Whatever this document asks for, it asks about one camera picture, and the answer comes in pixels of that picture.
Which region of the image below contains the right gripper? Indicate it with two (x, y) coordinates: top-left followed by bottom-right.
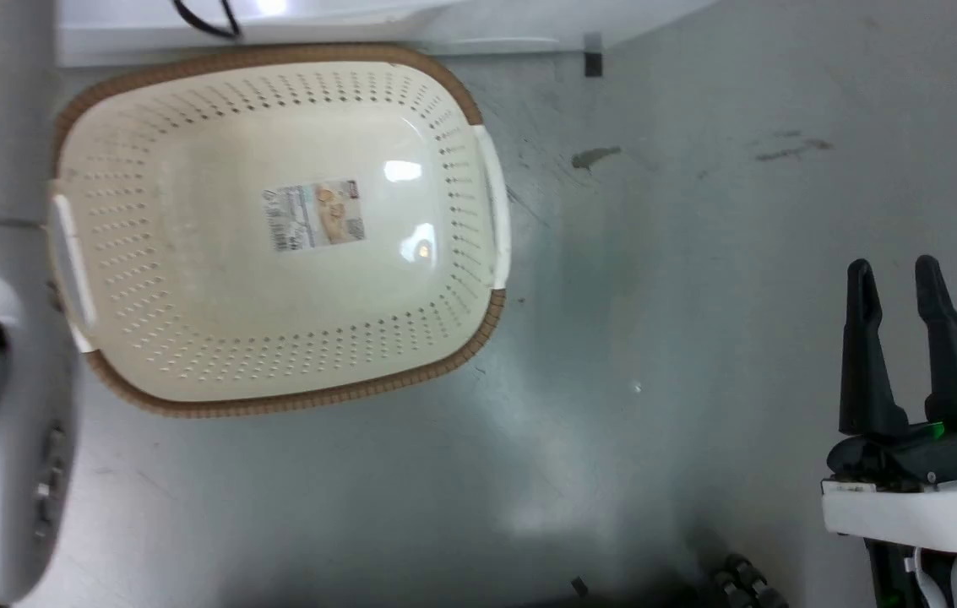
(819, 254), (957, 556)

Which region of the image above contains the cream perforated laundry basket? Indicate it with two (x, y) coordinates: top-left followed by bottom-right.
(47, 44), (514, 420)

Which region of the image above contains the white baseboard panel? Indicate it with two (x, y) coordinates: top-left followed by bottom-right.
(55, 0), (703, 69)

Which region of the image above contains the printed paper label sticker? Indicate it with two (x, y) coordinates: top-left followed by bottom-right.
(263, 178), (367, 253)

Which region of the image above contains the black cable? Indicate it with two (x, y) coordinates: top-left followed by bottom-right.
(171, 0), (243, 41)

